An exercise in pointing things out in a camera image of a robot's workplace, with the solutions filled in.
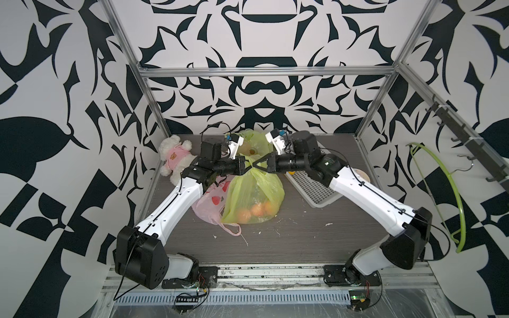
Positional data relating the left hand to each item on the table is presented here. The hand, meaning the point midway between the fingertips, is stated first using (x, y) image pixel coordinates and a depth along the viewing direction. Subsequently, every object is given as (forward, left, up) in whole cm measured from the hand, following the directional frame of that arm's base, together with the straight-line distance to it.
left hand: (252, 159), depth 76 cm
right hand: (-7, 0, +7) cm, 9 cm away
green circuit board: (-44, -36, -27) cm, 62 cm away
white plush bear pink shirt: (+17, +37, -17) cm, 44 cm away
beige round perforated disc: (+7, -55, -25) cm, 61 cm away
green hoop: (-29, -62, -4) cm, 68 cm away
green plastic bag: (-7, -1, -16) cm, 18 cm away
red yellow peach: (-12, -6, -19) cm, 23 cm away
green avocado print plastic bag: (+14, -2, -8) cm, 16 cm away
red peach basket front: (-12, -2, -20) cm, 23 cm away
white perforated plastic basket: (-8, -26, -14) cm, 31 cm away
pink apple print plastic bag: (-7, +20, -24) cm, 32 cm away
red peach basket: (-15, +4, -18) cm, 24 cm away
